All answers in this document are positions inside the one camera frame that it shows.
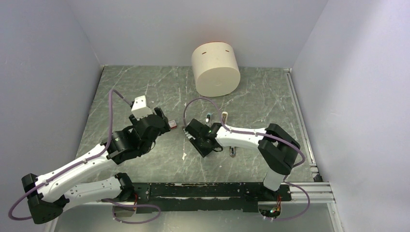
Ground red white staple box sleeve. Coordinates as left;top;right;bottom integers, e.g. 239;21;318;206
168;120;177;130

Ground blue white stapler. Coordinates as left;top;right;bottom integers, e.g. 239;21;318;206
205;113;212;124

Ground small beige stapler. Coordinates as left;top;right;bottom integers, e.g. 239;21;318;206
229;146;236;158

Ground long white stapler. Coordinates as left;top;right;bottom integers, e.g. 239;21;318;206
221;111;228;125

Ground staple tray with staples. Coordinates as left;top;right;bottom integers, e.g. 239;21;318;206
182;127;189;137

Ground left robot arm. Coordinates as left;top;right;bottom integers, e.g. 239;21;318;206
22;107;170;224

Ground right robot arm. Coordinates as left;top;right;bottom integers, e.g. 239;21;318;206
184;119;301;200

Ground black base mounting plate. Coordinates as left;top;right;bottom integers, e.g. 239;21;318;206
113;182;292;213

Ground cream cylindrical container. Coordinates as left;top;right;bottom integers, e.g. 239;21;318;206
191;42;241;97

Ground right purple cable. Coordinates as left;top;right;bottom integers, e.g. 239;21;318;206
182;97;311;222

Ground aluminium rail frame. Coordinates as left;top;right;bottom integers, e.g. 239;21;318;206
45;182;343;232

